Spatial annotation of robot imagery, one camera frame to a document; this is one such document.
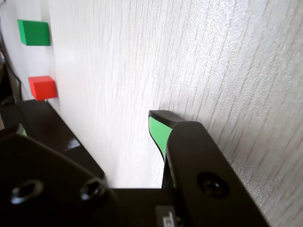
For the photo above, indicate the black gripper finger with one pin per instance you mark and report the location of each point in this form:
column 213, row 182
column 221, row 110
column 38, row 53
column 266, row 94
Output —
column 47, row 189
column 201, row 165

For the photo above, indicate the red wooden cube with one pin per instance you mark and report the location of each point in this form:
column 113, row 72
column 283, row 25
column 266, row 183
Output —
column 43, row 89

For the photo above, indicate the green wooden cube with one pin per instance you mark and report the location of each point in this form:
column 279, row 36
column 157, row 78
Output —
column 35, row 33

